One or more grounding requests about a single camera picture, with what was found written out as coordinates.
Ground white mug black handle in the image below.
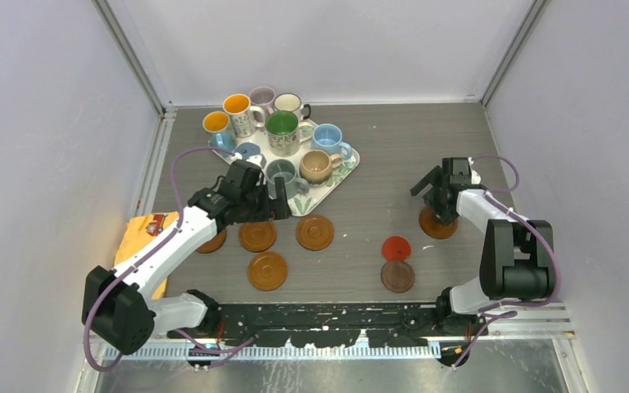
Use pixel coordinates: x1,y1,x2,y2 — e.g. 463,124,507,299
274,93,311,120

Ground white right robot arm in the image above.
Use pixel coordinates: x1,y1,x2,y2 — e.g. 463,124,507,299
410,157,560,335

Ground lilac mug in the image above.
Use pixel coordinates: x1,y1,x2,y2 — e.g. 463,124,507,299
248,86,276,115

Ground aluminium front rail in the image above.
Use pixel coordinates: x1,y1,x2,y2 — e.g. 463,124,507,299
128,305,574,362

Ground grey ceramic mug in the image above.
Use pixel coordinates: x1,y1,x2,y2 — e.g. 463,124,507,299
265,159,310,199

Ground green interior floral mug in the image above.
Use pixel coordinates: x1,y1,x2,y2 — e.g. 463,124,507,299
265,111,315,157

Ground brown wooden ringed coaster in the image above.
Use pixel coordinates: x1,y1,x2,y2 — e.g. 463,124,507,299
296,215,335,251

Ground light blue mug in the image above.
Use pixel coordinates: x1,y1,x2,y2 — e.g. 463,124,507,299
310,124,353,160

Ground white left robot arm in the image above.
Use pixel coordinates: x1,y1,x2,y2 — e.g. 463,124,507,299
82,160,292,355

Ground beige speckled ceramic mug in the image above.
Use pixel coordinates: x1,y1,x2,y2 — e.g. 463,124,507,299
299,150,344,187

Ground dark walnut wooden coaster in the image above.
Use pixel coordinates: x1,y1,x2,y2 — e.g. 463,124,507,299
380,261,415,293

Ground orange interior patterned mug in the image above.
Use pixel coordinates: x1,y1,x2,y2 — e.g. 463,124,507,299
222,93,267,138

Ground red round coaster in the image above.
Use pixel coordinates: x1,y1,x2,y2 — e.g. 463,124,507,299
381,236,412,262

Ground brown coaster under left arm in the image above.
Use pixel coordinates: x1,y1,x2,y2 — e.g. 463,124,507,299
196,229,227,254

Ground orange interior blue mug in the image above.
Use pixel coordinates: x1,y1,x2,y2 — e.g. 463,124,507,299
202,111,237,151

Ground leaf pattern serving tray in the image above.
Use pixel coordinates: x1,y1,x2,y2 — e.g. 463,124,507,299
216,120,360,217

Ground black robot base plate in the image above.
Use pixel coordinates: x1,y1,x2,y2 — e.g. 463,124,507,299
184,302,482,348

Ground blue round coaster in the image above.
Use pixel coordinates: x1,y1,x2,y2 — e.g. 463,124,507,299
234,142,261,160

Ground yellow printed cloth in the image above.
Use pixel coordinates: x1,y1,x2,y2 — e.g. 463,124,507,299
113,212,179,302

